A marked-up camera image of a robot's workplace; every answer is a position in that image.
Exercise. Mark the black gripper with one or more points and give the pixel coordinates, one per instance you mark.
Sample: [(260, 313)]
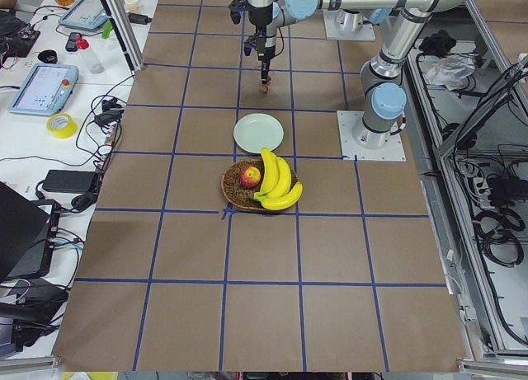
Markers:
[(262, 46)]

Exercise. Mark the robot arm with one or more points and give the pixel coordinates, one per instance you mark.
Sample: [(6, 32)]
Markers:
[(385, 99)]

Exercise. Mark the light green plate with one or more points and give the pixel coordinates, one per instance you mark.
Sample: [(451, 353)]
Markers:
[(256, 131)]

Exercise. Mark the red apple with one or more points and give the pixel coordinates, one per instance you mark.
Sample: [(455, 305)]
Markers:
[(249, 177)]

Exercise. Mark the brown wicker basket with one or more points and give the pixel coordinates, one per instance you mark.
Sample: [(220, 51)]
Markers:
[(236, 194)]

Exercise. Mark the yellow banana bunch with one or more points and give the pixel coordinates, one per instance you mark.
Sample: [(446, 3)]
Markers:
[(277, 192)]

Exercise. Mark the white paper cup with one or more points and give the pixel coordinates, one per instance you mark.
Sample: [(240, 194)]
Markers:
[(132, 6)]

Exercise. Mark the clear bottle red cap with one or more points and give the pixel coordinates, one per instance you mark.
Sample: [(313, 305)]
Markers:
[(89, 56)]

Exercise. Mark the teach pendant far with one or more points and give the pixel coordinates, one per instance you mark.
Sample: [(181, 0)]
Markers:
[(87, 15)]

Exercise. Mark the teach pendant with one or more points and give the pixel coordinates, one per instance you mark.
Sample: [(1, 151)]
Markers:
[(87, 15), (45, 90)]

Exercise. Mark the yellow tape roll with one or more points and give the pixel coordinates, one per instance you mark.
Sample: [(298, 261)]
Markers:
[(61, 125)]

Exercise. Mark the teach pendant near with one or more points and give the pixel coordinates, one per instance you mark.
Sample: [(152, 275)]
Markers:
[(45, 90)]

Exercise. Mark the black power adapter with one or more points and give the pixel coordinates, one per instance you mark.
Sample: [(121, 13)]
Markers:
[(68, 181)]

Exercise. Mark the black laptop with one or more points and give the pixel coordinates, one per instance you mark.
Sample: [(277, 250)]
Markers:
[(27, 230)]

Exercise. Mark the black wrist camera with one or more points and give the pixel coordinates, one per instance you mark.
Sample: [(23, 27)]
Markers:
[(249, 45)]

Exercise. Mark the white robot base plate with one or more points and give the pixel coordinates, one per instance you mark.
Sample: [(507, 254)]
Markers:
[(360, 144)]

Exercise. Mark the aluminium frame post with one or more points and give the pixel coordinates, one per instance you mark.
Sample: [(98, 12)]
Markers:
[(129, 46)]

